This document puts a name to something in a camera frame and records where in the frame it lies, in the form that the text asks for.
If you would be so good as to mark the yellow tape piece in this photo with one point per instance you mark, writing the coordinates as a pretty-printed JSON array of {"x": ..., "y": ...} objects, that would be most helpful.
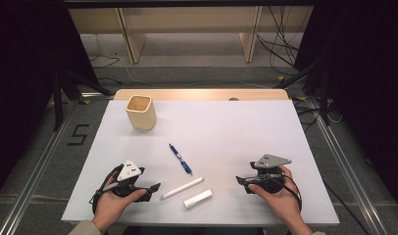
[{"x": 301, "y": 98}]

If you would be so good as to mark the beige wooden pen holder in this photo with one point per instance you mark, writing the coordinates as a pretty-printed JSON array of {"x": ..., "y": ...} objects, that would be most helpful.
[{"x": 143, "y": 119}]

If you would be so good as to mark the person's left hand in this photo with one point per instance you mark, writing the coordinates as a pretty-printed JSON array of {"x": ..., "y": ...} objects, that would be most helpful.
[{"x": 110, "y": 209}]

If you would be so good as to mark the blue pen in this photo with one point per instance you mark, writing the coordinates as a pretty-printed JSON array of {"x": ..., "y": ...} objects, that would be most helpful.
[{"x": 185, "y": 165}]

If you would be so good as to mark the black curtain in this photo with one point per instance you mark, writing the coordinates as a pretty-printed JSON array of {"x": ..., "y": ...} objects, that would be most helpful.
[
  {"x": 367, "y": 81},
  {"x": 24, "y": 81}
]

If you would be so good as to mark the long thin white pen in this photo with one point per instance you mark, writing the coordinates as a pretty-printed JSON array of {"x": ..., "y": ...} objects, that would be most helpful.
[{"x": 182, "y": 188}]

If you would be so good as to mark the long beige desk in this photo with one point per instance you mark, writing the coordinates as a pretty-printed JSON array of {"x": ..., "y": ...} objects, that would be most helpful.
[{"x": 193, "y": 19}]

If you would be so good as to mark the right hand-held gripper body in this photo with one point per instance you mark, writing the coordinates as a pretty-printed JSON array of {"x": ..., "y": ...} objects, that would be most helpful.
[{"x": 272, "y": 160}]

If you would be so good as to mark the person's right hand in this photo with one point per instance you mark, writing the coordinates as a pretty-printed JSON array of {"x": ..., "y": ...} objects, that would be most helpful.
[{"x": 283, "y": 205}]

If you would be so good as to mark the black overhead frame bar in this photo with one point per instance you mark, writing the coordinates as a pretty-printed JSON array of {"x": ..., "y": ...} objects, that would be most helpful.
[{"x": 187, "y": 3}]

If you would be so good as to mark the aluminium floor rail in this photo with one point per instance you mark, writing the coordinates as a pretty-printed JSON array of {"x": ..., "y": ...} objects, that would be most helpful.
[
  {"x": 33, "y": 176},
  {"x": 344, "y": 163}
]

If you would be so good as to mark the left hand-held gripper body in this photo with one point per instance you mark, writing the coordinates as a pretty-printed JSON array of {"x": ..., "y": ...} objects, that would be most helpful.
[{"x": 128, "y": 171}]

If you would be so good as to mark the white table sheet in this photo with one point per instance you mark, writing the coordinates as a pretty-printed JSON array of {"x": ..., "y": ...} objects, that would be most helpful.
[{"x": 236, "y": 137}]

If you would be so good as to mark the black tripod stand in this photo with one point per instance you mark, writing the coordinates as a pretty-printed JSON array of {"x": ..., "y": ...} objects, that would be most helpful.
[
  {"x": 324, "y": 98},
  {"x": 58, "y": 104}
]

